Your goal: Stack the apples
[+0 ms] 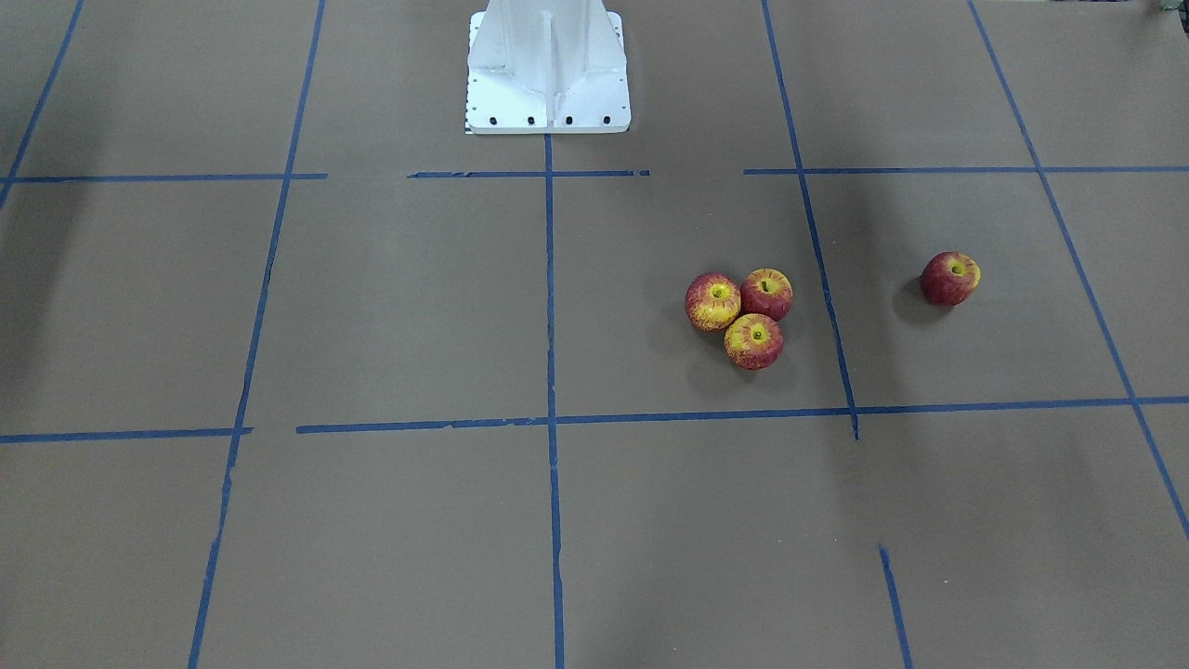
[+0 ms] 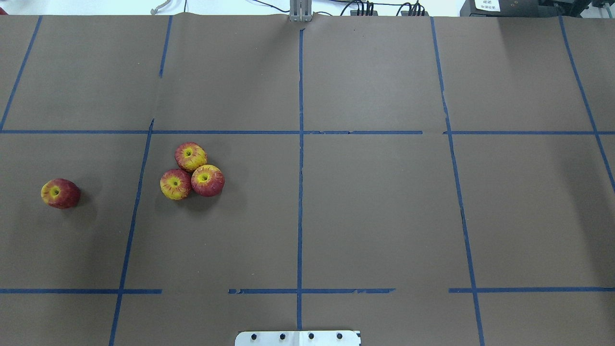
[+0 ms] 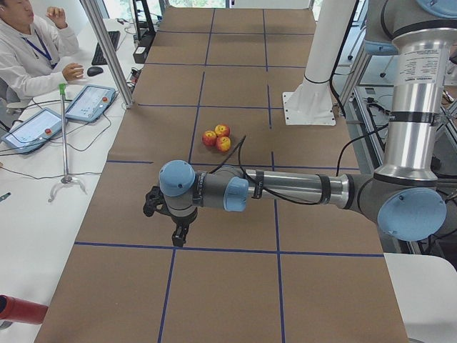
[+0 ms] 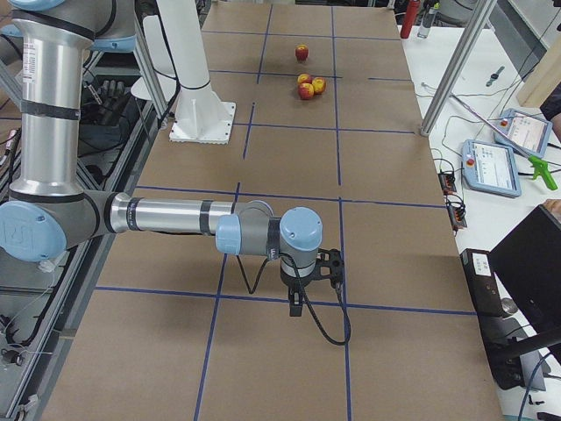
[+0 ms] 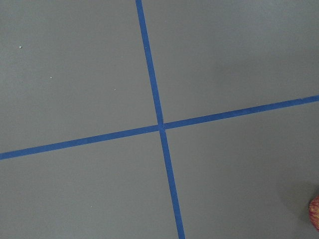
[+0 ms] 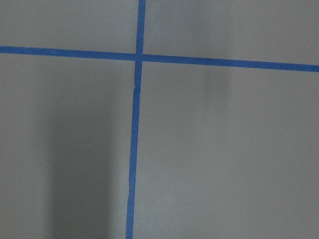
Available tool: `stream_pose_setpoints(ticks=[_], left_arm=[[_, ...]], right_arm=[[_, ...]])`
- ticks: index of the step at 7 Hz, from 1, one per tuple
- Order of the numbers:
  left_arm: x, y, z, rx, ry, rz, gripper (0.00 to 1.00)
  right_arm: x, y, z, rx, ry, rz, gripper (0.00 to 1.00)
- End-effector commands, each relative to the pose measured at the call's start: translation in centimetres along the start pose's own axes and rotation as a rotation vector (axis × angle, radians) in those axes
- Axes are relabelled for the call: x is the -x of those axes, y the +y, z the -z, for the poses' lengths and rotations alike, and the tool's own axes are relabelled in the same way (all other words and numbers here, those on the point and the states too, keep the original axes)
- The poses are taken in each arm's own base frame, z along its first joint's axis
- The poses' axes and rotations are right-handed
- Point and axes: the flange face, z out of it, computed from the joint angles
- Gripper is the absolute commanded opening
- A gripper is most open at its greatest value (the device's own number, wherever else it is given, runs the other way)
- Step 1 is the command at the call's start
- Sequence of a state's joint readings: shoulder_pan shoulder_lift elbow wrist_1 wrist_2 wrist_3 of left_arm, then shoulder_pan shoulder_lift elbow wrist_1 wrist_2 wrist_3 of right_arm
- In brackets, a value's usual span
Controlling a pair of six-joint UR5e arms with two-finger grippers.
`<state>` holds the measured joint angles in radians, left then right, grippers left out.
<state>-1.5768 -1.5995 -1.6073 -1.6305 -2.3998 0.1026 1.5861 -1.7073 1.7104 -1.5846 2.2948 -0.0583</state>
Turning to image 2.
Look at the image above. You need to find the front right red yellow apple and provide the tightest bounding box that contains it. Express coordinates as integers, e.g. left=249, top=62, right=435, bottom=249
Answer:
left=191, top=164, right=225, bottom=197

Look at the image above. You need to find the lone red yellow apple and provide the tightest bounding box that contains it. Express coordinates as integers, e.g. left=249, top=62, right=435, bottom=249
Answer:
left=40, top=179, right=81, bottom=210

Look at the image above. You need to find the white metal base plate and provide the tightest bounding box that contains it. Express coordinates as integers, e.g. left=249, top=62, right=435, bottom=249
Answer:
left=234, top=330, right=362, bottom=346

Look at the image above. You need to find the black device with label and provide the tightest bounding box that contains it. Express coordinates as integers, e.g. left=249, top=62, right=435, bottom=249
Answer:
left=459, top=0, right=592, bottom=18

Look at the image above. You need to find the grey aluminium post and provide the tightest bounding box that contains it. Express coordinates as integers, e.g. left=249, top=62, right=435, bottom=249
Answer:
left=289, top=0, right=313, bottom=23

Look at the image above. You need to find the brown paper table cover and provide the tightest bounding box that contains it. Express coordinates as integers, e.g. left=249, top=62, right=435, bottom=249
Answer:
left=1, top=13, right=614, bottom=346

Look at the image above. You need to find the rear red yellow apple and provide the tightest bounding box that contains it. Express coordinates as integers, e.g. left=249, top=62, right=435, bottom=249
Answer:
left=174, top=142, right=208, bottom=173

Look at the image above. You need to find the front left red yellow apple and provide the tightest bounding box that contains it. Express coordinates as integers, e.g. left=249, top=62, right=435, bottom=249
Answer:
left=160, top=169, right=193, bottom=201

